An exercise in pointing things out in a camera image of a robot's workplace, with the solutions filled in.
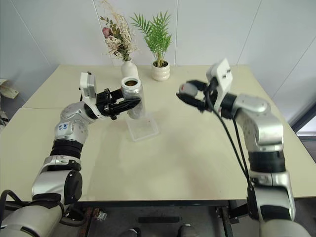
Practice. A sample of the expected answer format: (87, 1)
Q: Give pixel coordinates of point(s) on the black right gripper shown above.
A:
(207, 97)

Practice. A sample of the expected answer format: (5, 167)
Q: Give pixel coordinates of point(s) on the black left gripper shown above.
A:
(103, 103)

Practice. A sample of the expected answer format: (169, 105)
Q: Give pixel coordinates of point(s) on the grey ribbed jar lid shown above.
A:
(187, 88)

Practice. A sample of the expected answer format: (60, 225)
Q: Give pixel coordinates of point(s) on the grey jar with red tape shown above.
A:
(132, 92)

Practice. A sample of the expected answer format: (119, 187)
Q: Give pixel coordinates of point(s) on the brown jar contents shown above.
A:
(130, 83)

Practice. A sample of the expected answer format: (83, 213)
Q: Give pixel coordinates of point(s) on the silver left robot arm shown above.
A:
(69, 128)

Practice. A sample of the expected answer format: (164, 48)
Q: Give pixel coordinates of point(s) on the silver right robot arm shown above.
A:
(259, 116)

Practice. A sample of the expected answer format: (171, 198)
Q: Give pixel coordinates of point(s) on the clear plastic box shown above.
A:
(145, 128)

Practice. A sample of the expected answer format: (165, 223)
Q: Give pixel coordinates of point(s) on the white ceramic vase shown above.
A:
(129, 69)

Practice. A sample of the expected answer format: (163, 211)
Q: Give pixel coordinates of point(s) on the white ribbed plant pot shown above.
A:
(161, 72)

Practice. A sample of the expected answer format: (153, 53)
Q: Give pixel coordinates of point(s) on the dried flower bouquet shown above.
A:
(118, 37)

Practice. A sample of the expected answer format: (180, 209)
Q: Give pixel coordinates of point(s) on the green palm plant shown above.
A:
(156, 34)

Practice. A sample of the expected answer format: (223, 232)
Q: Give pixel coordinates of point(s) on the dark rounded shape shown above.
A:
(186, 230)
(130, 232)

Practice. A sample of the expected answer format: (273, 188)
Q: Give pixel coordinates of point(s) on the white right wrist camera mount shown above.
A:
(223, 74)

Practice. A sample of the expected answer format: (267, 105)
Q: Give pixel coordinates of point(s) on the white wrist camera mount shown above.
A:
(223, 74)
(87, 84)

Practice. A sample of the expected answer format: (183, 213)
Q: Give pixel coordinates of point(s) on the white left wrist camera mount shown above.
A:
(87, 84)

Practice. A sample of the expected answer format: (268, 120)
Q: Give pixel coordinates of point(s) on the dark metal table frame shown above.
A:
(148, 203)

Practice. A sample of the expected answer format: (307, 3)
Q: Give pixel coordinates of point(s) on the rusty metal table bracket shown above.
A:
(223, 217)
(93, 219)

